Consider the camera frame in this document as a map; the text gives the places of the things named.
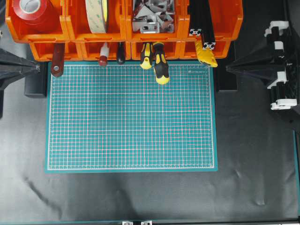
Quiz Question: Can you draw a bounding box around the black aluminium extrusion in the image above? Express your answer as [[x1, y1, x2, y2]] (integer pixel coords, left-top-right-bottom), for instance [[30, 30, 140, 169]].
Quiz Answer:
[[200, 0, 216, 50], [187, 0, 202, 36]]

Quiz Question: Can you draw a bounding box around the pile of aluminium brackets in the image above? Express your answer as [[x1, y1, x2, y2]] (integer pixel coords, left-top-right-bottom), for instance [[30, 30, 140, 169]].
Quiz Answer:
[[132, 0, 175, 34]]

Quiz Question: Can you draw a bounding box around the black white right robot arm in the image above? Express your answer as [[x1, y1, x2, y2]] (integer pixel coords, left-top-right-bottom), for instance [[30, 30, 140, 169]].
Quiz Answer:
[[226, 21, 300, 132]]

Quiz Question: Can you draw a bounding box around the orange container rack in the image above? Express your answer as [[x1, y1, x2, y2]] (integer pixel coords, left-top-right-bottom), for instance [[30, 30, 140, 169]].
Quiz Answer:
[[5, 0, 244, 62]]

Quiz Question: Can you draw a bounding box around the large yellow black screwdriver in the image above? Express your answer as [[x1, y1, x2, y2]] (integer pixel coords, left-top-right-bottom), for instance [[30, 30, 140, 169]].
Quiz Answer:
[[153, 42, 170, 85]]

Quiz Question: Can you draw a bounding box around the green grid cutting mat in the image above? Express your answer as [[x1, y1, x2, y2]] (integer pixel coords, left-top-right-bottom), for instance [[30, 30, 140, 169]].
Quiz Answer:
[[45, 61, 218, 173]]

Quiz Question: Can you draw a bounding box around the black aluminium extrusion left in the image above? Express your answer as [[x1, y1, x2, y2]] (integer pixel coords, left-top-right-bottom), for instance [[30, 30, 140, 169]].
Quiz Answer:
[[187, 0, 202, 36]]

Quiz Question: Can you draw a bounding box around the small yellow black screwdriver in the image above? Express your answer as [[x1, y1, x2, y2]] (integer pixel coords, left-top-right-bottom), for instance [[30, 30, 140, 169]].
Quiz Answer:
[[140, 42, 153, 69]]

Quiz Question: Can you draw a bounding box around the yellow utility knife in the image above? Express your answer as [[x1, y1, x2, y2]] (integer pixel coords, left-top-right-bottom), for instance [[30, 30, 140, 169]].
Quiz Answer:
[[195, 40, 218, 68]]

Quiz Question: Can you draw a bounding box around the red white handle tool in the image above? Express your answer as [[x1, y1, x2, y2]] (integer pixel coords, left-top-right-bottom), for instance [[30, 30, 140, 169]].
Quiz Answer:
[[98, 42, 109, 67]]

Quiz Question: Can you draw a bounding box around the beige double-sided tape roll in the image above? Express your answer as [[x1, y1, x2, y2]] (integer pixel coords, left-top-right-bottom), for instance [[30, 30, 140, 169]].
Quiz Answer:
[[85, 0, 109, 33]]

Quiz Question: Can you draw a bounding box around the black aluminium extrusion right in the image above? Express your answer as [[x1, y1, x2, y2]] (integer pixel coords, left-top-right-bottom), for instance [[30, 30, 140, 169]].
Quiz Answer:
[[200, 0, 216, 50]]

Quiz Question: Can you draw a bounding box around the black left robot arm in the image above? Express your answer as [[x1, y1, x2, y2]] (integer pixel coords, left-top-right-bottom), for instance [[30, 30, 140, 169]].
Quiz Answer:
[[0, 48, 40, 118]]

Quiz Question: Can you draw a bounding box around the brown wooden handle tool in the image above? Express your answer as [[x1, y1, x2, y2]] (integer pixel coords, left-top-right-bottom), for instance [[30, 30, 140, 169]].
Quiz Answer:
[[51, 43, 65, 77]]

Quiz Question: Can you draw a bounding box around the dark maroon handle tool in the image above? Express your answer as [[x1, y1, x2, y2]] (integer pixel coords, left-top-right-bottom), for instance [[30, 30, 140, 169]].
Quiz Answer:
[[116, 42, 126, 65]]

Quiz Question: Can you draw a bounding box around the red tape roll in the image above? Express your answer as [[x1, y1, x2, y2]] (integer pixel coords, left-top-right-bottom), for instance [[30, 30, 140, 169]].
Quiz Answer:
[[12, 0, 60, 32]]

